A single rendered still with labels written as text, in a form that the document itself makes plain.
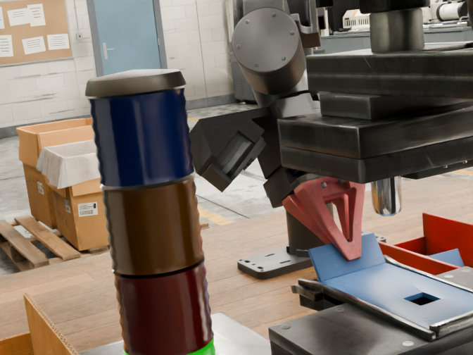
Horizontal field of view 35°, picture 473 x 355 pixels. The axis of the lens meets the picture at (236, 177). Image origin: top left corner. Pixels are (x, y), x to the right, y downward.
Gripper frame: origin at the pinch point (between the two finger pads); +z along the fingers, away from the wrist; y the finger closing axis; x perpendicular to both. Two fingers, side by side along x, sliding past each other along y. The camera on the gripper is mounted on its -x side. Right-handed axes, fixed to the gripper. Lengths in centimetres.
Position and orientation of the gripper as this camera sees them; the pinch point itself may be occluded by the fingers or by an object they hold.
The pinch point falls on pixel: (348, 251)
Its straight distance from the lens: 68.5
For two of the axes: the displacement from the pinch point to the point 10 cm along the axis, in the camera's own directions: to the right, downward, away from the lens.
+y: 3.5, -3.8, -8.6
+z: 3.3, 9.1, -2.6
